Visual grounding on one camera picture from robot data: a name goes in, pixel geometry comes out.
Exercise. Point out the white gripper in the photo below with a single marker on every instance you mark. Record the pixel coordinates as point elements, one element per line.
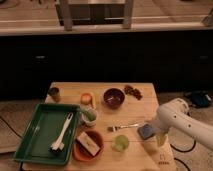
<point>159,129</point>

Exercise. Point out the blue sponge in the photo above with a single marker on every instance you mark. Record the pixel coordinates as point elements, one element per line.
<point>146,131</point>

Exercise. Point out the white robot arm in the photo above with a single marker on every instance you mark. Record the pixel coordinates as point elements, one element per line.
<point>174,114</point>

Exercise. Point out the purple bowl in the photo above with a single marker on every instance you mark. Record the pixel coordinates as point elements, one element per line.
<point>113,98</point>

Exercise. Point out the orange bowl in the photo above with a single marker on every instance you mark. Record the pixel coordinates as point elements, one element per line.
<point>81,154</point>

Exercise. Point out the green plastic cup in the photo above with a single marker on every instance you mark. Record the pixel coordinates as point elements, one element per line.
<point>120,143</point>

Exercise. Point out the metal fork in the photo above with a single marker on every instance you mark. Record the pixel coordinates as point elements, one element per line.
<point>116,128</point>

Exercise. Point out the dark blue bag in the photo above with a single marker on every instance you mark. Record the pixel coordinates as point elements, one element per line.
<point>199,99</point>

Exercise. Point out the brown dried fruit pile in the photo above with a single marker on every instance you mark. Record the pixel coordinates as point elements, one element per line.
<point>129,90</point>

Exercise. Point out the wooden block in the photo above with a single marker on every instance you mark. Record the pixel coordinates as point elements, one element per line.
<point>88,143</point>

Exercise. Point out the yellow banana toy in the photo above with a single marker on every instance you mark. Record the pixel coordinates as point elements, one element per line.
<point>93,102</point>

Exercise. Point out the white mug with green item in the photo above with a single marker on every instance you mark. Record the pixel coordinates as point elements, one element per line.
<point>89,116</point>

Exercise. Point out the orange fruit toy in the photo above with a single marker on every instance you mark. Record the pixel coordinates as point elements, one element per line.
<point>86,98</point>

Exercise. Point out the white dish brush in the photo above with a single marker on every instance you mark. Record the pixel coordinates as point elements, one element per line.
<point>58,143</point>

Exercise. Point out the small dark can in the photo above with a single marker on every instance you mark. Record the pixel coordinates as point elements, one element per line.
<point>54,93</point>

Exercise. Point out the green plastic tray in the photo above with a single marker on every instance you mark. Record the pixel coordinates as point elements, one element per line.
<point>43,129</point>

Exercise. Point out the white stool frame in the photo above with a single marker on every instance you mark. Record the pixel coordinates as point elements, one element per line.
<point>94,12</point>

